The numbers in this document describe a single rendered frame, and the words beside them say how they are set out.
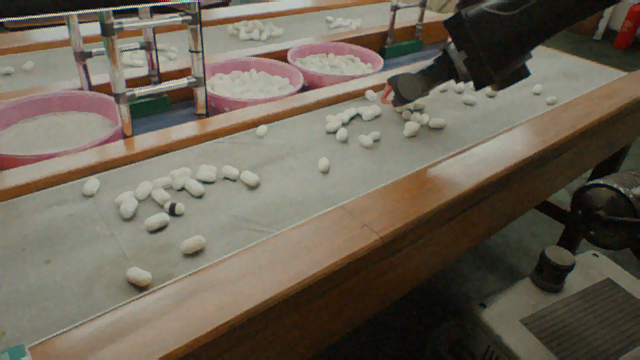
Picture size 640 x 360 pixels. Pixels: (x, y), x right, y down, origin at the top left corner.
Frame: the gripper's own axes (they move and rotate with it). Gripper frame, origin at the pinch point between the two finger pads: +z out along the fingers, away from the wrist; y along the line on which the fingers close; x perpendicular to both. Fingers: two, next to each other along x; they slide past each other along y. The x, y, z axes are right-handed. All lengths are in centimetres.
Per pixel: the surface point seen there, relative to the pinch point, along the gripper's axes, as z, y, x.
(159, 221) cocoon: -8, 60, 9
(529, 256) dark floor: 33, -77, 71
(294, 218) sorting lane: -14.3, 42.3, 15.8
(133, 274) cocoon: -14, 67, 14
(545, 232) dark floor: 35, -97, 69
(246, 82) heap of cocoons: 24.3, 18.9, -17.9
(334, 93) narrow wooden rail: 5.8, 8.5, -5.6
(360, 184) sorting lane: -13.7, 26.9, 15.1
